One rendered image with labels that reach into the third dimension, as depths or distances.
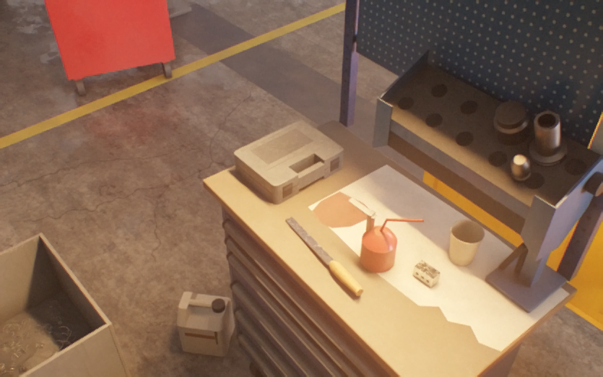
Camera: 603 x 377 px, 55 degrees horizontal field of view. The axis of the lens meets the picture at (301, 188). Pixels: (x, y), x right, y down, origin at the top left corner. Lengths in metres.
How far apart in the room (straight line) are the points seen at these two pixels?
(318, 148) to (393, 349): 0.65
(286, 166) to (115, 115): 2.30
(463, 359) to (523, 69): 0.64
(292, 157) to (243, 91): 2.26
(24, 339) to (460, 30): 1.76
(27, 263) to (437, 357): 1.53
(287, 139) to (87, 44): 2.33
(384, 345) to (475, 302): 0.25
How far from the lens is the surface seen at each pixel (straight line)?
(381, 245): 1.40
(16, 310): 2.45
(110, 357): 2.03
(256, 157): 1.67
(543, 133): 1.24
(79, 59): 3.91
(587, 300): 2.56
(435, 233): 1.58
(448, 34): 1.50
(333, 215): 1.56
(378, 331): 1.36
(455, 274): 1.49
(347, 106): 1.86
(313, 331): 1.55
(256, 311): 1.85
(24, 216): 3.26
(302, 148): 1.70
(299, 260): 1.47
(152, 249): 2.88
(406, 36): 1.60
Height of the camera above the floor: 2.05
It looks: 41 degrees down
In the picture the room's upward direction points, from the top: straight up
